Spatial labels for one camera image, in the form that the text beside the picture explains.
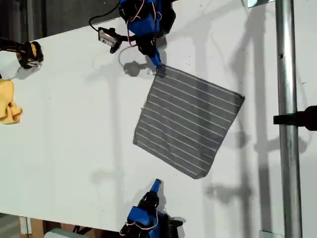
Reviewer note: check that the grey white-striped towel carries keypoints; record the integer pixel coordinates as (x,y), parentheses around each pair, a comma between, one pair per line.
(185,119)

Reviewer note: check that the white plastic box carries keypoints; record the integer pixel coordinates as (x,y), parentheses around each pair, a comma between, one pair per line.
(58,233)

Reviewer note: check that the brown cardboard box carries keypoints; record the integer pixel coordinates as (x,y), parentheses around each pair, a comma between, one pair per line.
(37,226)

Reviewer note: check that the black yellow clamp tool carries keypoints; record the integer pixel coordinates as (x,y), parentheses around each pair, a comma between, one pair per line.
(27,53)

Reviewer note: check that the yellow cloth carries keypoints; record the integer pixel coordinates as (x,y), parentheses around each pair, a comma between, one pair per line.
(7,104)

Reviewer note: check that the black camera stalk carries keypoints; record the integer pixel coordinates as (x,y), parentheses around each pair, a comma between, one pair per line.
(127,39)

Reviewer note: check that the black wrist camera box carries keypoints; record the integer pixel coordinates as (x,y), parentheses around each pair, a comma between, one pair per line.
(107,38)
(175,225)

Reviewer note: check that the white table leg bracket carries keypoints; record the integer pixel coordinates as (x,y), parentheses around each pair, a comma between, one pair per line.
(24,225)

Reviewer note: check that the steel post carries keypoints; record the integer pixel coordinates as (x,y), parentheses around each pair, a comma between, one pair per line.
(288,74)

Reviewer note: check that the black post clamp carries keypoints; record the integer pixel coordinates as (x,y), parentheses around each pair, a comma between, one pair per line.
(297,118)

